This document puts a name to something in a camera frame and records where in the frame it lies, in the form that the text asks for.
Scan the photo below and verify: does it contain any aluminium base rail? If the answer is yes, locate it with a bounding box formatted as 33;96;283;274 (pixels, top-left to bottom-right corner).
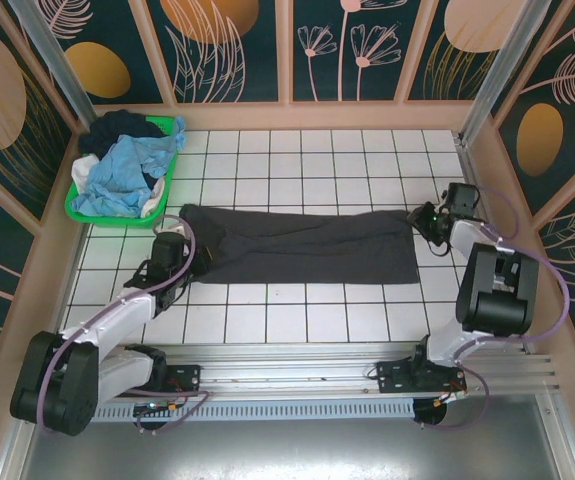
14;342;566;401

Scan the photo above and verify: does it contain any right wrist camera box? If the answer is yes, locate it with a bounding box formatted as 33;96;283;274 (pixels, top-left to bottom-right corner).
441;182;481;217

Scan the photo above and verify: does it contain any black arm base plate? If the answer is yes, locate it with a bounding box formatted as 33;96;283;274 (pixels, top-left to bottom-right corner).
164;363;203;399
376;343;468;396

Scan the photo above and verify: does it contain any aluminium table edge rail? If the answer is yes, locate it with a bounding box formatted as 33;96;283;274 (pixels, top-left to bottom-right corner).
459;134;553;361

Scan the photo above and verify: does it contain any green plastic laundry basket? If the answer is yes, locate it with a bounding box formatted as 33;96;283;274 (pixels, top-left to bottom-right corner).
64;115;179;230

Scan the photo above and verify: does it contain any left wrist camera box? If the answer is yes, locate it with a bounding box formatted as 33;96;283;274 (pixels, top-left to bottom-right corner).
151;232;188;266

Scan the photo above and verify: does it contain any grey t-shirt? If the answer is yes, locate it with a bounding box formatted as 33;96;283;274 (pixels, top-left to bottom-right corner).
179;202;419;287

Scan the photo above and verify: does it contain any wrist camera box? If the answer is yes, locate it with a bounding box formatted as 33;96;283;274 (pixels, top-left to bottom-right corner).
151;232;188;266
441;182;481;217

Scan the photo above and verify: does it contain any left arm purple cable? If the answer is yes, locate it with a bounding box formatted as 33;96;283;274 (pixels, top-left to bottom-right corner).
39;214;211;436

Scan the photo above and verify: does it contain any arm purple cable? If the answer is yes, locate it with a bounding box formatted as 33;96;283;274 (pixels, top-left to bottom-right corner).
416;185;571;431
39;214;211;436

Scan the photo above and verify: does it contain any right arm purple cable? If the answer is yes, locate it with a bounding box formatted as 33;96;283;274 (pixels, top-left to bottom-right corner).
416;185;571;431

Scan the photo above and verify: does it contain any white t-shirt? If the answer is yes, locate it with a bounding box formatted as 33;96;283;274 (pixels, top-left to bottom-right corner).
70;154;168;219

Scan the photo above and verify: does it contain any grey slotted cable duct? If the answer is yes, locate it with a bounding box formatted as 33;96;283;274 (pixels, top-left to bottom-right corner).
91;397;416;421

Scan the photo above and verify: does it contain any navy blue t-shirt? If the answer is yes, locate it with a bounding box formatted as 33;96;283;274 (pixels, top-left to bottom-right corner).
79;110;168;181

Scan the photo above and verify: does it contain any aluminium frame post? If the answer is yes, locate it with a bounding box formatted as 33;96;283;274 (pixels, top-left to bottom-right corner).
6;0;98;134
456;0;553;146

